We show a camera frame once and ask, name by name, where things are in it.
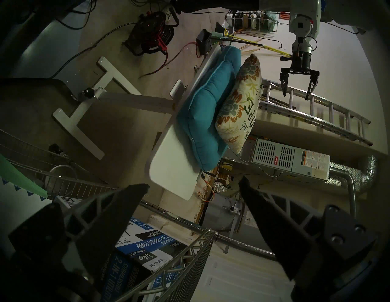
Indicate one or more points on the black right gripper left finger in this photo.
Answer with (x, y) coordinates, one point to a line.
(100, 225)

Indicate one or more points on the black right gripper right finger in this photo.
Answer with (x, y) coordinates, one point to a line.
(292, 234)

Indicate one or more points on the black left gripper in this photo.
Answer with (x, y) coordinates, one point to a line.
(301, 62)

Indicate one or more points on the floral HOPE JOY pillow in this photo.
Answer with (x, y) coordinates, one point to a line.
(243, 103)

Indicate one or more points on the green edged triangle print cushion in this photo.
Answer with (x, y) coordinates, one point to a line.
(15, 210)

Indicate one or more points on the teal tufted seat cushion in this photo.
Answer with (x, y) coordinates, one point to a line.
(201, 115)

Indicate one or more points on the aluminium ladder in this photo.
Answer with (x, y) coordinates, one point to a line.
(329, 114)

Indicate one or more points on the utility pump cardboard box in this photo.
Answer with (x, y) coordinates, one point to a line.
(146, 243)

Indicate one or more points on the yellow rod tool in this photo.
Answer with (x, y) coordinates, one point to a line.
(259, 45)

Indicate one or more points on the metal bowl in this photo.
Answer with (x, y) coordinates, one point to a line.
(59, 179)

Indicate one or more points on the white panel door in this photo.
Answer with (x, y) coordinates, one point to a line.
(243, 283)

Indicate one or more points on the white furnace unit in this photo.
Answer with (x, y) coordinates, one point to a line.
(289, 159)

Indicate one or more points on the grey water heater tank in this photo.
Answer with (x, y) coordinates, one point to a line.
(219, 213)

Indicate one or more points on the cluttered storage rack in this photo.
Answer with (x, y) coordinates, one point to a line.
(253, 21)

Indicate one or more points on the person in white shirt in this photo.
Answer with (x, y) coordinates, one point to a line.
(341, 18)

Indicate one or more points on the crumpled aluminium foil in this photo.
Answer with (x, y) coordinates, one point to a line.
(221, 186)

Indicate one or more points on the white adjustable side table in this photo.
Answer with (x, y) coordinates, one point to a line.
(170, 170)

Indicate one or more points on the green plastic tool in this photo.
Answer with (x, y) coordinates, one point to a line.
(220, 30)

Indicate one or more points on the black box device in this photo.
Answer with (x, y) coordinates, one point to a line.
(202, 41)

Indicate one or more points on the white power strip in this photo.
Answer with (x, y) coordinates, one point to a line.
(167, 10)

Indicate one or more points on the silver duct pipe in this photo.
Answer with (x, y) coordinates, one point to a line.
(350, 179)

